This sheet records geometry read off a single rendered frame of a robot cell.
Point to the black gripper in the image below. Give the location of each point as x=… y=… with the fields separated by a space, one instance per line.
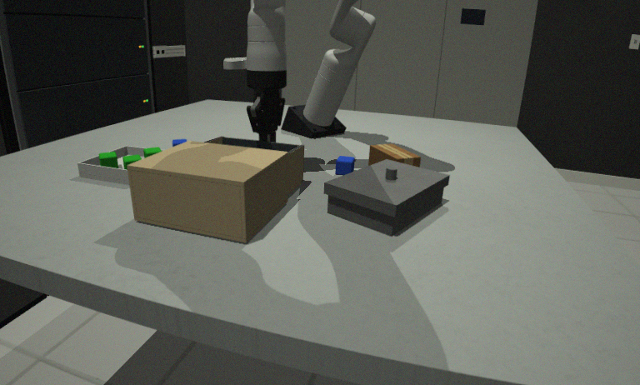
x=266 y=85

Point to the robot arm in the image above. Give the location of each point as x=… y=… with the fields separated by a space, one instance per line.
x=266 y=51

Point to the brown cardboard box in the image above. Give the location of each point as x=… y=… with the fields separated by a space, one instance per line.
x=378 y=153

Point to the green block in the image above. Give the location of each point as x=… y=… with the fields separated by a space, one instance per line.
x=130 y=159
x=151 y=151
x=108 y=159

